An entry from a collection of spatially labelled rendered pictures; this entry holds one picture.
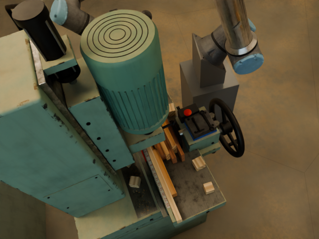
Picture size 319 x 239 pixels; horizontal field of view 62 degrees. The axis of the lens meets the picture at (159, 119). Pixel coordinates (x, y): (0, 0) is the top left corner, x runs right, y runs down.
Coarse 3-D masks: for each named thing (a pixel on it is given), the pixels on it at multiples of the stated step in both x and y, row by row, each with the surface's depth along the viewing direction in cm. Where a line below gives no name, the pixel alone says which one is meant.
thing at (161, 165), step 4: (152, 148) 104; (156, 156) 103; (160, 160) 102; (160, 164) 101; (160, 168) 100; (164, 168) 100; (164, 172) 99; (164, 176) 98; (168, 176) 98; (168, 180) 97; (168, 184) 96; (172, 184) 96; (172, 188) 96; (172, 192) 95; (176, 192) 95; (172, 196) 96
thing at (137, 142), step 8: (160, 128) 94; (128, 136) 94; (136, 136) 93; (144, 136) 93; (152, 136) 93; (160, 136) 95; (128, 144) 92; (136, 144) 93; (144, 144) 95; (152, 144) 97
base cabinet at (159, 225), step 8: (168, 216) 117; (200, 216) 150; (144, 224) 113; (152, 224) 118; (160, 224) 125; (168, 224) 132; (184, 224) 151; (192, 224) 163; (128, 232) 114; (136, 232) 119; (144, 232) 126; (152, 232) 134; (160, 232) 142; (168, 232) 152; (176, 232) 164
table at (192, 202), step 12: (168, 96) 121; (168, 120) 115; (216, 144) 110; (192, 156) 105; (168, 168) 104; (180, 168) 103; (192, 168) 103; (204, 168) 102; (180, 180) 101; (192, 180) 100; (204, 180) 100; (180, 192) 98; (192, 192) 98; (204, 192) 98; (216, 192) 97; (180, 204) 96; (192, 204) 96; (204, 204) 95; (216, 204) 95; (192, 216) 94
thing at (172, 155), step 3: (165, 135) 105; (165, 141) 104; (168, 141) 104; (165, 144) 103; (168, 144) 103; (168, 147) 102; (171, 147) 102; (168, 150) 102; (171, 150) 102; (171, 153) 101; (174, 153) 101; (171, 156) 100; (174, 156) 100; (171, 159) 102; (174, 159) 101; (174, 162) 104
